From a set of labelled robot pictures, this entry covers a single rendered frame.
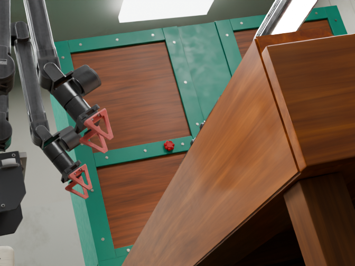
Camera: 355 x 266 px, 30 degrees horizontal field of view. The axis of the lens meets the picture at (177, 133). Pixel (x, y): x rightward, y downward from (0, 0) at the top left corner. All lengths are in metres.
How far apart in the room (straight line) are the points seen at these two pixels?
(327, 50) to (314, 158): 0.15
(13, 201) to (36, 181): 2.76
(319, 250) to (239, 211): 0.23
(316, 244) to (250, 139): 0.18
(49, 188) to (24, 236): 0.36
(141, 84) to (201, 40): 0.35
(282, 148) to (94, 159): 1.89
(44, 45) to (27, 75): 0.45
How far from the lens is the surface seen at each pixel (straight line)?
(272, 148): 0.84
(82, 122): 1.73
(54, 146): 2.18
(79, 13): 4.31
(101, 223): 2.59
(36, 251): 4.41
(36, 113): 2.22
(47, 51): 1.83
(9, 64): 1.79
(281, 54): 0.82
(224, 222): 1.08
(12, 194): 1.79
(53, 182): 4.55
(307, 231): 0.83
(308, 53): 0.83
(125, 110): 2.77
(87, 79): 1.81
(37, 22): 1.88
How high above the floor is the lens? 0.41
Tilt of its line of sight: 19 degrees up
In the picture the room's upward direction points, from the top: 15 degrees counter-clockwise
